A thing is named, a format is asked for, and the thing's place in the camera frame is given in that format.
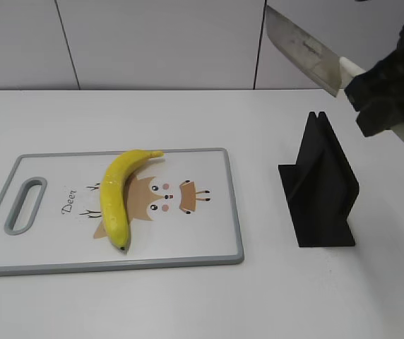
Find yellow plastic banana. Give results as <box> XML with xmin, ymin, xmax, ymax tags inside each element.
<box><xmin>100</xmin><ymin>150</ymin><xmax>164</xmax><ymax>251</ymax></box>

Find white-handled kitchen knife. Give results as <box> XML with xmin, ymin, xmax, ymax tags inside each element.
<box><xmin>265</xmin><ymin>6</ymin><xmax>365</xmax><ymax>97</ymax></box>

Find white deer cutting board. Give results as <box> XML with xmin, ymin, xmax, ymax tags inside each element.
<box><xmin>0</xmin><ymin>148</ymin><xmax>244</xmax><ymax>276</ymax></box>

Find black knife stand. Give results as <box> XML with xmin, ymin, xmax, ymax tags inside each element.
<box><xmin>278</xmin><ymin>112</ymin><xmax>360</xmax><ymax>248</ymax></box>

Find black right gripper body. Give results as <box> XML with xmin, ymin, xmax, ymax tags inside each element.
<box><xmin>345</xmin><ymin>25</ymin><xmax>404</xmax><ymax>137</ymax></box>

